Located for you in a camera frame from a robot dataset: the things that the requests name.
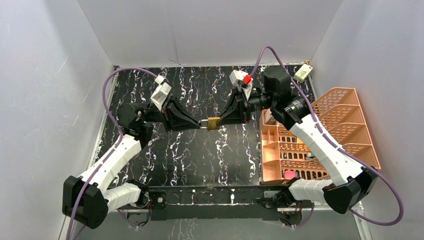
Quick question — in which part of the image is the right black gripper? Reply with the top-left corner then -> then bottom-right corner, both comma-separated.
214,86 -> 275,125

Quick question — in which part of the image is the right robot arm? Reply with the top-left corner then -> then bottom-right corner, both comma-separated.
216,68 -> 378,214

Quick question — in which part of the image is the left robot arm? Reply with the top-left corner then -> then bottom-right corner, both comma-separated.
62,94 -> 202,229

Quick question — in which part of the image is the orange desk organizer tray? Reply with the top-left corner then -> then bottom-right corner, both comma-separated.
259,110 -> 328,185

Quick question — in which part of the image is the white box in corner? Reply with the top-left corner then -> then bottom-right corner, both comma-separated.
293,63 -> 313,83

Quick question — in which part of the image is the pink eraser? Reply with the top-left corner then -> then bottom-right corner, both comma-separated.
282,170 -> 297,180

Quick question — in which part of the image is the orange mesh file rack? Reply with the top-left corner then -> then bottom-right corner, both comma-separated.
311,87 -> 381,170

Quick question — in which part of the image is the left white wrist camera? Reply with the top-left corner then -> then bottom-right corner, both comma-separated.
150,75 -> 172,112

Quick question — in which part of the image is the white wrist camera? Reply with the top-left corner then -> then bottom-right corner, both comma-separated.
150,75 -> 172,112
229,70 -> 253,100

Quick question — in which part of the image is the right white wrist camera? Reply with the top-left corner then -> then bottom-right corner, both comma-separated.
229,70 -> 253,100

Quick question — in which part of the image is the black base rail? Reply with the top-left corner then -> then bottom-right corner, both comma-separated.
148,185 -> 312,225

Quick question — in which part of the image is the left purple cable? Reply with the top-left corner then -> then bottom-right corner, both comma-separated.
66,67 -> 163,240

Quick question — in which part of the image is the purple cable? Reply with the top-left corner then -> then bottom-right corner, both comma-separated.
250,45 -> 405,229
66,67 -> 163,240

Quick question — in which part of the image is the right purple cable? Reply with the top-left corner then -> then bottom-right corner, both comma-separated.
250,45 -> 405,229

